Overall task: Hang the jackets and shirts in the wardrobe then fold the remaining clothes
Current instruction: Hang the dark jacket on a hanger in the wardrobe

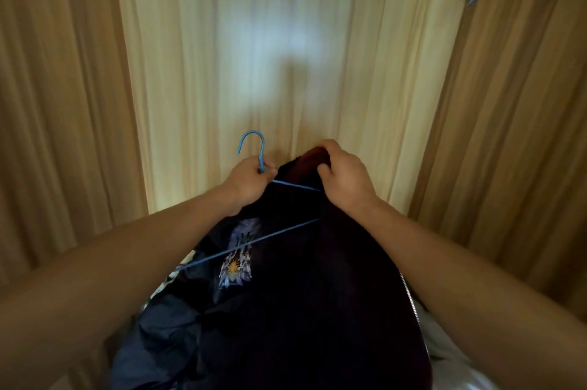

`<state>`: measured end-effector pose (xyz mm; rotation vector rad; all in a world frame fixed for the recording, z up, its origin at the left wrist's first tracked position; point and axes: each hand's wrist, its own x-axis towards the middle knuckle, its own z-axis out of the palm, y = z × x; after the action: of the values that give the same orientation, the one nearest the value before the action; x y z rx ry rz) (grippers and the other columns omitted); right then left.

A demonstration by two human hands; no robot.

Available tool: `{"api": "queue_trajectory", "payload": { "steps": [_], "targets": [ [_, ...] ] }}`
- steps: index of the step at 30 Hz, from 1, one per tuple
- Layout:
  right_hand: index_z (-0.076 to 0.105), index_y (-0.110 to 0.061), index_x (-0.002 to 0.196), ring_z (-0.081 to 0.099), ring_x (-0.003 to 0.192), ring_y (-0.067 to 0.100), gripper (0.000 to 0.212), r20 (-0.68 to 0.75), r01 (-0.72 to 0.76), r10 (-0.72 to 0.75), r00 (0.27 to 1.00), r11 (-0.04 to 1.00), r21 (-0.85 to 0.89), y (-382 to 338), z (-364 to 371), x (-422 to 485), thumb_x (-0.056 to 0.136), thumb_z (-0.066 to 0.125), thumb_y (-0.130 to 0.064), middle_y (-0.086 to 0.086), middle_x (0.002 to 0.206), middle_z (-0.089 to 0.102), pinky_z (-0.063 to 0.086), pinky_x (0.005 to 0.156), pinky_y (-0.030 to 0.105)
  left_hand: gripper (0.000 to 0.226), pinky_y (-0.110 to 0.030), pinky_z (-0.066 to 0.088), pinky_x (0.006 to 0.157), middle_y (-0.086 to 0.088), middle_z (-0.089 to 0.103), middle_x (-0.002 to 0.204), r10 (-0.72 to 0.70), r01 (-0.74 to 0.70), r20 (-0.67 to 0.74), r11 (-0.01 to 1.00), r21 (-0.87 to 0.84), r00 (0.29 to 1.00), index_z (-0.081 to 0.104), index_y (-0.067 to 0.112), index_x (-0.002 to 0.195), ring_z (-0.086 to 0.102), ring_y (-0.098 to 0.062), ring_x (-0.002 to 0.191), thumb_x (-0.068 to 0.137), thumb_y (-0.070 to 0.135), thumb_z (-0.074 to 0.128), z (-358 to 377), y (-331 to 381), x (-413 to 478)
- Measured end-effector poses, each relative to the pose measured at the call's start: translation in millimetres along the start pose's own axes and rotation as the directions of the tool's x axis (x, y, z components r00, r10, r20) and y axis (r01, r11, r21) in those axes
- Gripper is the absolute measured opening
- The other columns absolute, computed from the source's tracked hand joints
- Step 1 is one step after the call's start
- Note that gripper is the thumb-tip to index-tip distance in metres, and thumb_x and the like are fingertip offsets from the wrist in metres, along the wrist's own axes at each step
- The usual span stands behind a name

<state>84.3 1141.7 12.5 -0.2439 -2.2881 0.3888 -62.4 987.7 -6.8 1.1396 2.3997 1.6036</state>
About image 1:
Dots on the person's right hand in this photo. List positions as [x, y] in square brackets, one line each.
[348, 183]

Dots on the person's left hand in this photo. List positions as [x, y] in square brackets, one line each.
[250, 183]

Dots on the maroon zip jacket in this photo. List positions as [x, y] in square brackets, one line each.
[367, 312]

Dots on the black graphic t-shirt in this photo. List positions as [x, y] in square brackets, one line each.
[183, 334]

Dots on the wooden wardrobe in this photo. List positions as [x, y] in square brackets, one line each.
[69, 82]

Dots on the person's left forearm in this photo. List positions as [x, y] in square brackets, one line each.
[91, 302]

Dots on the person's right forearm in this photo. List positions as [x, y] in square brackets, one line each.
[481, 293]

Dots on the white cloth bundle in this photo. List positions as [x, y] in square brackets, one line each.
[449, 367]

